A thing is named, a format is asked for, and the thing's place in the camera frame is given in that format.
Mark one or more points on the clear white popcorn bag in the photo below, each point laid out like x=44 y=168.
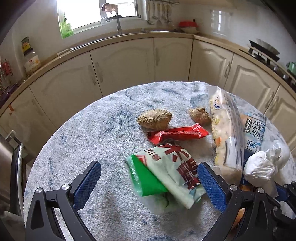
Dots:
x=227 y=135

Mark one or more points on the green electric pot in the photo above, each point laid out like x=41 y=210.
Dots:
x=291 y=68

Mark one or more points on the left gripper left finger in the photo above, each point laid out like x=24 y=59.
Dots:
x=42 y=223

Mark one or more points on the large jar yellow lid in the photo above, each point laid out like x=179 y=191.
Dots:
x=31 y=59

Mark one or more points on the white blue tablecloth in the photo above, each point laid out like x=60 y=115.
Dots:
x=107 y=131

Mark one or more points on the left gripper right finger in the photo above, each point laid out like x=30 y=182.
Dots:
x=229 y=199

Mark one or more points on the green white snack bag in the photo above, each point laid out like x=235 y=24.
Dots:
x=165 y=177

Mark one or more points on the cream lower cabinets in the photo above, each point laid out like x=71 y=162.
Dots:
x=67 y=84

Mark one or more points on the white crumpled tissue bag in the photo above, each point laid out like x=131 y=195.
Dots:
x=251 y=174

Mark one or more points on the black silver rice cooker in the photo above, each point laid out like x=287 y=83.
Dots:
x=6 y=155

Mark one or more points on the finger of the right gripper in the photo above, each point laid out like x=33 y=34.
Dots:
x=282 y=193

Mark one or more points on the red lidded bowl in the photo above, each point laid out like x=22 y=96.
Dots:
x=189 y=27

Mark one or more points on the window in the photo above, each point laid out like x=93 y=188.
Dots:
x=84 y=15

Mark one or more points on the red candy wrapper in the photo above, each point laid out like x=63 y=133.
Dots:
x=183 y=133

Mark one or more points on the hanging utensil rail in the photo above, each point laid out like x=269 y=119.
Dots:
x=159 y=12

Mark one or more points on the blue milk packet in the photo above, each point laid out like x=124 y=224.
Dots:
x=253 y=128

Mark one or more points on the green dish soap bottle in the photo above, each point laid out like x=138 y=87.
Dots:
x=65 y=28

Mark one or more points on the chrome faucet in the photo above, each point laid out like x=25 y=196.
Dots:
x=117 y=18

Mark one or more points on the metal trolley rack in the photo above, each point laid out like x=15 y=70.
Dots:
x=18 y=173

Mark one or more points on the small ginger piece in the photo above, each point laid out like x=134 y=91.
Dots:
x=200 y=115

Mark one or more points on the steel wok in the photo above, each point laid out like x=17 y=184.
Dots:
x=266 y=48

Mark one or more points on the red utensil rack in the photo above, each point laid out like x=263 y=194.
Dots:
x=7 y=85

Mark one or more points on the stainless steel sink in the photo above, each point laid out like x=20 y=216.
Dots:
x=111 y=35

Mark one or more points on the white crumpled tissue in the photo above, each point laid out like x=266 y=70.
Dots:
x=281 y=157

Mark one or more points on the large ginger piece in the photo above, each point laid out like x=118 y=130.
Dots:
x=155 y=119

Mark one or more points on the gas stove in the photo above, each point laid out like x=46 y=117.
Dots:
x=272 y=64

